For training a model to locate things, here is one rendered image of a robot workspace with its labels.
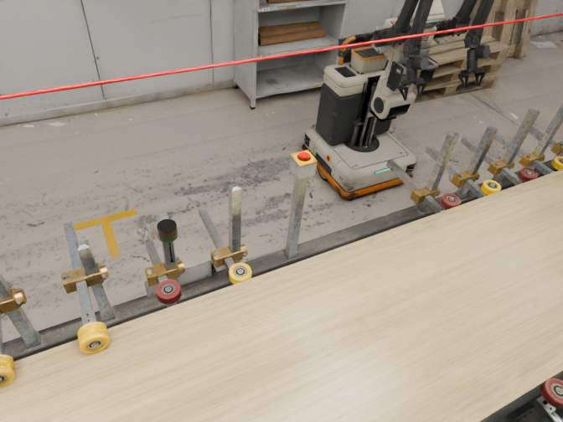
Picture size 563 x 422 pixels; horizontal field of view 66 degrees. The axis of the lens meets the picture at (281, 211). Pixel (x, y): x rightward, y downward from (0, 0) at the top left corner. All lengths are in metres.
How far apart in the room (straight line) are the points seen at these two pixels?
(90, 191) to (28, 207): 0.40
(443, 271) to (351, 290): 0.37
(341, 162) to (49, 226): 2.00
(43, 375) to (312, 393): 0.76
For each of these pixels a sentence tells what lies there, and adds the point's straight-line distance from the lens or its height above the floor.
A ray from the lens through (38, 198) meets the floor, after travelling 3.43.
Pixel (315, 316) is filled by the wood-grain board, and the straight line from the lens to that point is 1.48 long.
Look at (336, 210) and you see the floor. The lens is 3.15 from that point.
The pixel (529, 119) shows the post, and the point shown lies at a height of 1.12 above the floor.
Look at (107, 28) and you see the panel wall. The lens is 3.95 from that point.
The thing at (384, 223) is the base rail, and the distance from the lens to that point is 2.12.
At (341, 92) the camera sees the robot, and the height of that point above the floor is 0.73.
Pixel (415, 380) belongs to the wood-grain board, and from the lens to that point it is 1.45.
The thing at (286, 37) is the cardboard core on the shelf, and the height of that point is 0.58.
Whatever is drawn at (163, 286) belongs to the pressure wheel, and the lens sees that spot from 1.54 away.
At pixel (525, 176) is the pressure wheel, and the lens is 2.38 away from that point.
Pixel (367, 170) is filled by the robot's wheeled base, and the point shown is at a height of 0.27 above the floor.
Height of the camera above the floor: 2.13
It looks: 44 degrees down
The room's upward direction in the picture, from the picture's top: 6 degrees clockwise
